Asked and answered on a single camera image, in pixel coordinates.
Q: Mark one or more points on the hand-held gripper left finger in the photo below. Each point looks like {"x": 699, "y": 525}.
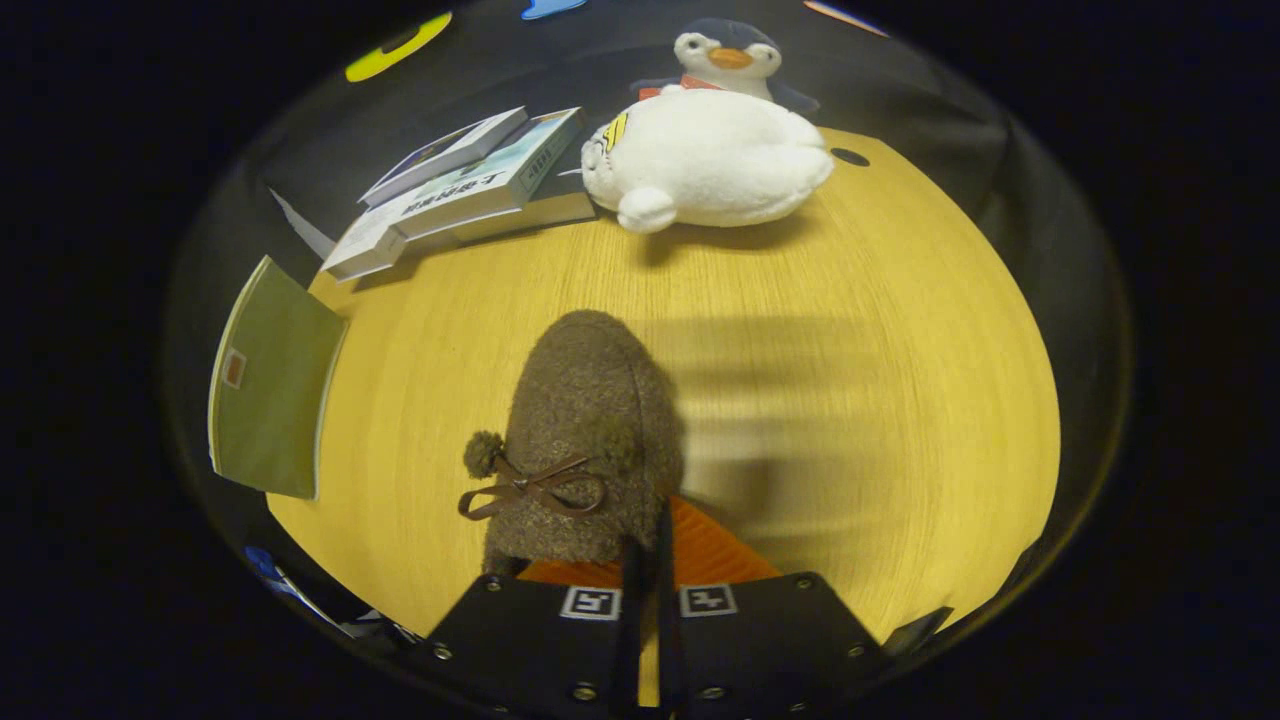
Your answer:
{"x": 630, "y": 640}

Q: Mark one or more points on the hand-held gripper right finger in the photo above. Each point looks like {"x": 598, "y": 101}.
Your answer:
{"x": 668, "y": 640}

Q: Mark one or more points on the blue picture cover book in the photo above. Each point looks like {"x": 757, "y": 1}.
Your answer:
{"x": 440, "y": 155}

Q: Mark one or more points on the teal cover book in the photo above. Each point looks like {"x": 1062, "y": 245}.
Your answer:
{"x": 480, "y": 190}

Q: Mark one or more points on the white plush toy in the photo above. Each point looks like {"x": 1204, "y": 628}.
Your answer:
{"x": 710, "y": 160}

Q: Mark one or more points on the beige fabric storage box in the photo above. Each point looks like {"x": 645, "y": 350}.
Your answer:
{"x": 275, "y": 390}

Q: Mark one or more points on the penguin plush toy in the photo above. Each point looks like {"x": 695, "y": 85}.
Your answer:
{"x": 725, "y": 55}

